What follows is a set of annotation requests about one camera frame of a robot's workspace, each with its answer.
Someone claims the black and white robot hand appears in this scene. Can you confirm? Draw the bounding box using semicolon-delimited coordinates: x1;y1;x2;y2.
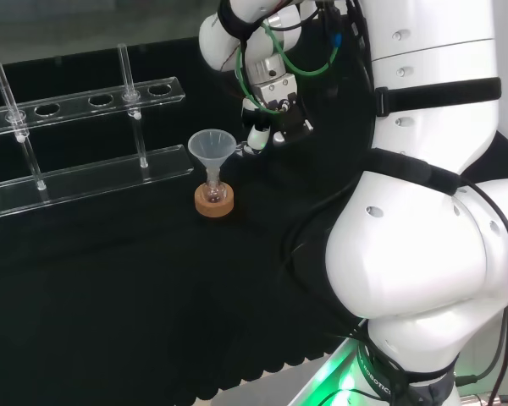
240;72;301;157

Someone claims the translucent plastic funnel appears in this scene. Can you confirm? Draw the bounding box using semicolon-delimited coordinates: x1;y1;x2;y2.
187;129;239;187

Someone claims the clear funnel stand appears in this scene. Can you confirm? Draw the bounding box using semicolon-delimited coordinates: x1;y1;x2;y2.
0;42;195;219

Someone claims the small round-bottom glass flask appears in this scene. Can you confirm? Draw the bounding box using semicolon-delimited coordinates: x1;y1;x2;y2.
202;173;228;206

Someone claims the black bench cloth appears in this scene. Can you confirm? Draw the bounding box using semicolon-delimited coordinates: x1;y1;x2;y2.
0;36;508;406

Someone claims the green cable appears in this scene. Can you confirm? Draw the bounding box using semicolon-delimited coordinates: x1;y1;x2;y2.
235;19;345;116

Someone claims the cork ring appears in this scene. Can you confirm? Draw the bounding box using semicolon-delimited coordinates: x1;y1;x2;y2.
194;182;235;220

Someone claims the black cable bundle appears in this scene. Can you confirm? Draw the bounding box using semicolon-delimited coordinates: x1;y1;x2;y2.
278;175;367;339

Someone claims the thin black base cable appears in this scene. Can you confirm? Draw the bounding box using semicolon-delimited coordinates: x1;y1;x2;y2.
454;304;508;387

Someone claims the metal cable connector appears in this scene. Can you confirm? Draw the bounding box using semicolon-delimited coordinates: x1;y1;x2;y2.
460;392;508;406

